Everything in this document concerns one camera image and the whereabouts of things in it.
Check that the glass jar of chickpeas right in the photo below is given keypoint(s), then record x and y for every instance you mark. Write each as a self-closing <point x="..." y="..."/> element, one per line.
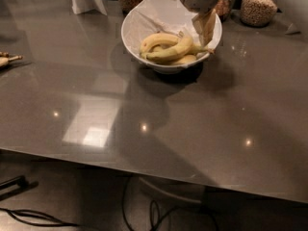
<point x="257" y="13"/>

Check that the white paper liner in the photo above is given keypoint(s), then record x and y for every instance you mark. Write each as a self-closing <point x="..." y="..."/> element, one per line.
<point x="150" y="20"/>

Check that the upper left yellow banana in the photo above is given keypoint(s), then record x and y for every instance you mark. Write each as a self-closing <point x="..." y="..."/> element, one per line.
<point x="158" y="38"/>

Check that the green tipped rear banana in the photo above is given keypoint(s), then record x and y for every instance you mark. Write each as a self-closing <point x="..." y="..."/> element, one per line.
<point x="196" y="49"/>

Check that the black bar on floor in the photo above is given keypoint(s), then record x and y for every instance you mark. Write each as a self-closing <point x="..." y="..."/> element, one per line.
<point x="15" y="186"/>

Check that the yellow banana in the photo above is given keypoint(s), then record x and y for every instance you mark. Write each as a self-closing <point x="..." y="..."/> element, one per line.
<point x="158" y="38"/>
<point x="187" y="59"/>
<point x="172" y="53"/>

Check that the bottom yellow banana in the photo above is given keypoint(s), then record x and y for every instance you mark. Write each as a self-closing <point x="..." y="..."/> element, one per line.
<point x="187" y="59"/>

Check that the front yellow banana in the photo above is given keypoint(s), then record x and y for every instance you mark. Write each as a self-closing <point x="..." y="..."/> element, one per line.
<point x="172" y="53"/>

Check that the white ceramic bowl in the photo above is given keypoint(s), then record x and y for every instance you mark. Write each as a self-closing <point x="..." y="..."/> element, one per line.
<point x="141" y="26"/>

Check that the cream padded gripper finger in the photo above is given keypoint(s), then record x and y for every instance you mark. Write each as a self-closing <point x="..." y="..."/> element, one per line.
<point x="204" y="24"/>

